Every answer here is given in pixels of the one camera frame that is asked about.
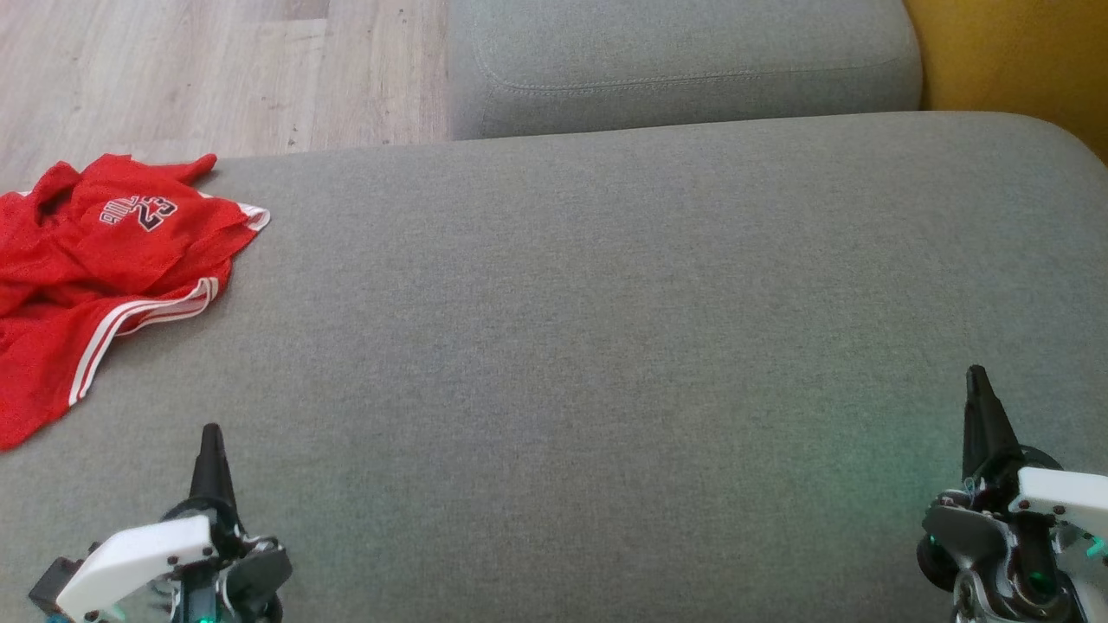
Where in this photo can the yellow upholstered furniture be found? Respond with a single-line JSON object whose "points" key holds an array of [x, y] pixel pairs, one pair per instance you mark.
{"points": [[1021, 61]]}

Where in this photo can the red basketball shorts white trim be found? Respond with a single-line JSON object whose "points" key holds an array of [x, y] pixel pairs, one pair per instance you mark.
{"points": [[130, 234]]}

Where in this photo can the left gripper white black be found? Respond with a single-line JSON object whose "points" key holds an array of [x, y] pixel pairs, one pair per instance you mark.
{"points": [[147, 562]]}

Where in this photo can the grey sofa seat cushion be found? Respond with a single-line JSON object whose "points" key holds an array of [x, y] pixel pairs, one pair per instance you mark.
{"points": [[606, 363]]}

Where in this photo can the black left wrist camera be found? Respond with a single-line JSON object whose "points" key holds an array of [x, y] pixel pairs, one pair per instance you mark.
{"points": [[54, 587]]}

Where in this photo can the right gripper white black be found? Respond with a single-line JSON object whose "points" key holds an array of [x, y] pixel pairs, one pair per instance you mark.
{"points": [[1030, 536]]}

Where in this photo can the grey sofa back cushion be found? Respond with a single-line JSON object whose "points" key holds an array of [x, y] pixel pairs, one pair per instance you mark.
{"points": [[684, 61]]}

